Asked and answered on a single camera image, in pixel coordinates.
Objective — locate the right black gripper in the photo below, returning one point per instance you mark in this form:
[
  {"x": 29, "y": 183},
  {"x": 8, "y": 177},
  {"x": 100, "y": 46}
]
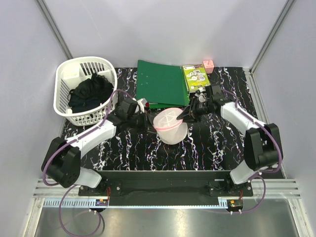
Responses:
[{"x": 189, "y": 114}]

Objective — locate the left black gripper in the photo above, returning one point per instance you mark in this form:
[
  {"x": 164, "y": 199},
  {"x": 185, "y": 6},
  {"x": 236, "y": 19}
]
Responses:
[{"x": 147, "y": 126}]

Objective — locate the white mesh laundry bag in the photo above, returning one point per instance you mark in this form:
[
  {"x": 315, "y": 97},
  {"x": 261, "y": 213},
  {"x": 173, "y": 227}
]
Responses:
[{"x": 170, "y": 130}]

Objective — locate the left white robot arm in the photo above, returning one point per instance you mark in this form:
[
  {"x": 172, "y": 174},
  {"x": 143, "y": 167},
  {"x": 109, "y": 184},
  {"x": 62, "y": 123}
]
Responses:
[{"x": 62, "y": 163}]

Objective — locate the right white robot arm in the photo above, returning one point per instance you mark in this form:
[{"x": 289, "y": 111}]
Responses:
[{"x": 262, "y": 144}]

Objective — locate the green folder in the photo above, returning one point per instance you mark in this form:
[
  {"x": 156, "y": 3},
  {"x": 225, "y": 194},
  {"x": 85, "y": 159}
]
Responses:
[{"x": 163, "y": 86}]

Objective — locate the black marbled table mat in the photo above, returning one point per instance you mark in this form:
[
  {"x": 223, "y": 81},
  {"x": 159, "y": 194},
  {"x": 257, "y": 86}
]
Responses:
[{"x": 212, "y": 144}]

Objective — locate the green book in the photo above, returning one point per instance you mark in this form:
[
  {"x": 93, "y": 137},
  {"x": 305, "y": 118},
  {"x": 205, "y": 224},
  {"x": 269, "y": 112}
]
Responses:
[{"x": 195, "y": 77}]

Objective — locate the black clothes in basket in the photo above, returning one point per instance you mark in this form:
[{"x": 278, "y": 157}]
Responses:
[{"x": 90, "y": 94}]

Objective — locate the pink small box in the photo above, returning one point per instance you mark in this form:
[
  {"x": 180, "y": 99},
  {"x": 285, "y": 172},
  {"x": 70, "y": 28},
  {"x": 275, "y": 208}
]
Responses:
[{"x": 208, "y": 66}]

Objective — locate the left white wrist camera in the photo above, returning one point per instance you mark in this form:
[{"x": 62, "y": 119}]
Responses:
[{"x": 143, "y": 104}]

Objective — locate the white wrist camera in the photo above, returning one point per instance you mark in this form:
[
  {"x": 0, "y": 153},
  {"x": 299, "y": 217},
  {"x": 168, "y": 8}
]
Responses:
[
  {"x": 143, "y": 104},
  {"x": 200, "y": 94}
]

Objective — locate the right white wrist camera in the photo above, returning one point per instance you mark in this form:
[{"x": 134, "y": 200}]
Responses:
[{"x": 200, "y": 94}]

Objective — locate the black mounting base plate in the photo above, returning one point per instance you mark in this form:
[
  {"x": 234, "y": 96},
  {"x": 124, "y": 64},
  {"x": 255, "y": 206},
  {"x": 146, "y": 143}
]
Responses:
[{"x": 168, "y": 188}]

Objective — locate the white cable duct rail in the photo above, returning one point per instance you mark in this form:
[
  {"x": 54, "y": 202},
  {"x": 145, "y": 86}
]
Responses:
[{"x": 76, "y": 202}]

